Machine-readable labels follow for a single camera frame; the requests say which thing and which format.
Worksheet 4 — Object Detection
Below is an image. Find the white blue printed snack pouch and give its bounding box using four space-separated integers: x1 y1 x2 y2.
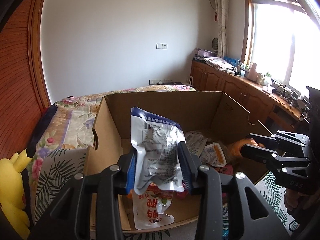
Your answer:
131 107 185 194

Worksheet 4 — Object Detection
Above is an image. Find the clear bag of snacks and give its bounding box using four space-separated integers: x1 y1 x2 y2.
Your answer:
221 138 265 165

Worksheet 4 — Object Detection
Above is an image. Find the red white duck snack bag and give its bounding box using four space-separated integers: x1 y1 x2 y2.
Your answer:
132 183 175 230

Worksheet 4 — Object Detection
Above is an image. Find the orange white snack bag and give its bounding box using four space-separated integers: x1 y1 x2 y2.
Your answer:
200 142 227 167

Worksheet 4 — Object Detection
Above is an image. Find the white long snack packet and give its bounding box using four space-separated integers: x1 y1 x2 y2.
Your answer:
184 131 208 157

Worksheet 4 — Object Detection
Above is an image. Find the person's right hand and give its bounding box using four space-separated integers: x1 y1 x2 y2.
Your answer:
284 189 318 211

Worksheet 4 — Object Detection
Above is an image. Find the wooden sideboard cabinet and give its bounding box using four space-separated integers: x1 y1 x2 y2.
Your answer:
190 61 309 133

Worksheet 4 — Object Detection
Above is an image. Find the brown cardboard box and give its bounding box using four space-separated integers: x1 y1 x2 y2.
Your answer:
82 90 281 234

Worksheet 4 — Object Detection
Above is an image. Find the leaf print cloth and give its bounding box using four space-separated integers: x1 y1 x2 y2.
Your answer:
29 163 289 239

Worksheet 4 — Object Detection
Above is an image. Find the pink kettle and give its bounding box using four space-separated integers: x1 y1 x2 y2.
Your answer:
247 62 258 82

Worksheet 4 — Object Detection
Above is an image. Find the folded floral cloth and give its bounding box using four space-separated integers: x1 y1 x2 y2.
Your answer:
204 57 234 70

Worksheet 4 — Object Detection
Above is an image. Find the yellow Pikachu plush toy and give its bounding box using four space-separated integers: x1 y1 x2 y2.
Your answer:
0 150 31 239

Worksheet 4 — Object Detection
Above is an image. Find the wooden slatted wardrobe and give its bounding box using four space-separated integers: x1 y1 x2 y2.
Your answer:
1 0 50 158

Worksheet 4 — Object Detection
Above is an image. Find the window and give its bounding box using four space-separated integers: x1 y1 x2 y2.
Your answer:
241 0 319 97

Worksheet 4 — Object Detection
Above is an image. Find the patterned window curtain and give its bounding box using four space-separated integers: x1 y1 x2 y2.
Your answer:
214 0 229 58

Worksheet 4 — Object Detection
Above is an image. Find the white wall switch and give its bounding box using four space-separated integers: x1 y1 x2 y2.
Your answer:
156 43 168 49

